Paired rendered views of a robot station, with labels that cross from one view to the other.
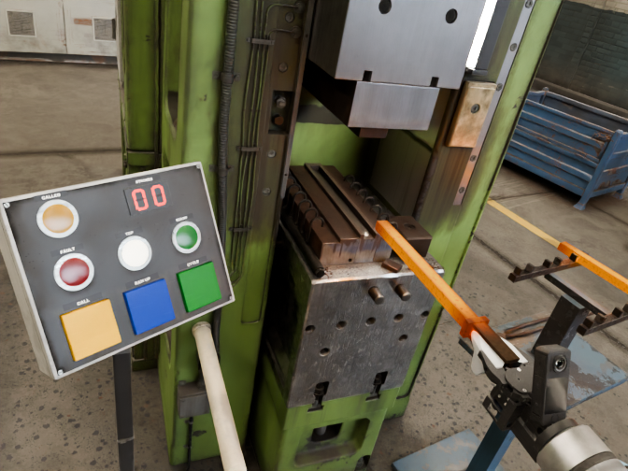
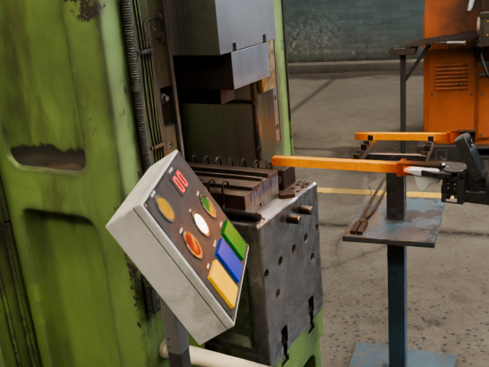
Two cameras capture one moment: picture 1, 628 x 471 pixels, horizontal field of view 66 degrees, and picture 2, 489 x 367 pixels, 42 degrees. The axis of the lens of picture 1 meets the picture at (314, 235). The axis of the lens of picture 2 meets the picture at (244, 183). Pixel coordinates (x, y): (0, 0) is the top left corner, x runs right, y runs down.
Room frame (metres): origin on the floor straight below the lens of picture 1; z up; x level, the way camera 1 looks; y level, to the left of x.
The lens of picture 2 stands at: (-0.38, 0.84, 1.56)
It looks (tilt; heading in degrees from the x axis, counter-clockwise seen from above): 19 degrees down; 328
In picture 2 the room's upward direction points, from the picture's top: 5 degrees counter-clockwise
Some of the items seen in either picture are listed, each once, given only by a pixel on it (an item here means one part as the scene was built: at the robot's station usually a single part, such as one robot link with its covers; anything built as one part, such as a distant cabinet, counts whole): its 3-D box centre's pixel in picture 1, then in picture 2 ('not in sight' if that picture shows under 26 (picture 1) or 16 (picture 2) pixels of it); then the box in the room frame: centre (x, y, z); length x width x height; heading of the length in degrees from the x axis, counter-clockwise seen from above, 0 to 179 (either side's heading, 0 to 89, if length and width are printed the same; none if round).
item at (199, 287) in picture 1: (198, 286); (232, 240); (0.71, 0.19, 1.01); 0.07 x 0.05 x 0.07; 141
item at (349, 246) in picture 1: (327, 207); (201, 185); (1.22, -0.02, 0.96); 0.42 x 0.20 x 0.09; 26
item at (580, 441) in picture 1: (573, 454); not in sight; (0.47, -0.42, 1.03); 0.10 x 0.05 x 0.09; 116
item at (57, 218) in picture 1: (58, 219); (164, 208); (0.61, 0.39, 1.16); 0.05 x 0.03 x 0.04; 116
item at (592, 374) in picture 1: (543, 359); (396, 218); (1.10, -0.72, 0.68); 0.40 x 0.30 x 0.02; 124
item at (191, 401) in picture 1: (192, 397); not in sight; (0.98, 0.26, 0.36); 0.09 x 0.07 x 0.12; 116
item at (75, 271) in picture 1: (74, 272); (192, 245); (0.58, 0.35, 1.09); 0.05 x 0.03 x 0.04; 116
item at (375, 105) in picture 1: (353, 78); (187, 65); (1.22, -0.02, 1.32); 0.42 x 0.20 x 0.10; 26
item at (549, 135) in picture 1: (561, 142); not in sight; (4.70, -2.16, 0.36); 1.20 x 0.80 x 0.72; 40
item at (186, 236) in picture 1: (186, 236); (207, 205); (0.74, 0.23, 1.09); 0.05 x 0.03 x 0.04; 116
